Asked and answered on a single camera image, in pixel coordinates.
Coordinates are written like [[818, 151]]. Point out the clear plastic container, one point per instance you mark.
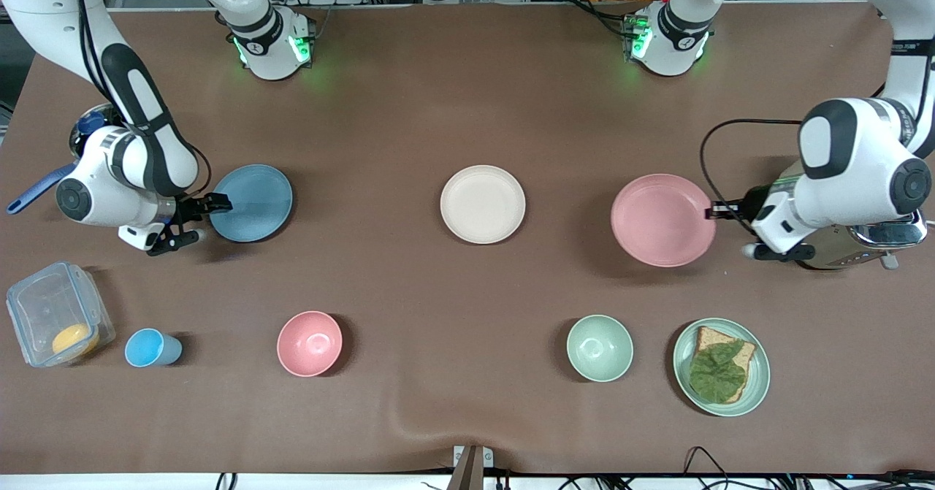
[[44, 307]]

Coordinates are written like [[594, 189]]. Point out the blue cup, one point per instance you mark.
[[146, 347]]

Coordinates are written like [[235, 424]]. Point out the yellow food piece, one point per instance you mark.
[[75, 339]]

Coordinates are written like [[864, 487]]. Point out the bread slice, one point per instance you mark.
[[712, 338]]

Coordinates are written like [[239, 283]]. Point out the pink plate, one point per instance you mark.
[[661, 220]]

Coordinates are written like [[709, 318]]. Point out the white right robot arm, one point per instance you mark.
[[131, 165]]

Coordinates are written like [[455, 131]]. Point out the pink bowl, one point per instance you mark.
[[310, 343]]

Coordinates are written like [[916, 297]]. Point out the beige plate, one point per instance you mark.
[[483, 204]]

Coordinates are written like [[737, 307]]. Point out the beige chrome toaster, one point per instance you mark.
[[887, 234]]

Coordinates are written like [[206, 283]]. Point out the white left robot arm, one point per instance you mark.
[[855, 161]]

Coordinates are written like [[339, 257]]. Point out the green plate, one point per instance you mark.
[[756, 380]]

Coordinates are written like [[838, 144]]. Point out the green bowl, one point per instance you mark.
[[600, 347]]

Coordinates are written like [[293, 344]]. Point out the green lettuce leaf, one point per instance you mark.
[[719, 373]]

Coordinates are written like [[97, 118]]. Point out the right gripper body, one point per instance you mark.
[[188, 209]]

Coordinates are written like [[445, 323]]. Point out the blue plate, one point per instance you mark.
[[256, 203]]

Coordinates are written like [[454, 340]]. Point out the brown table cover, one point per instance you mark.
[[438, 110]]

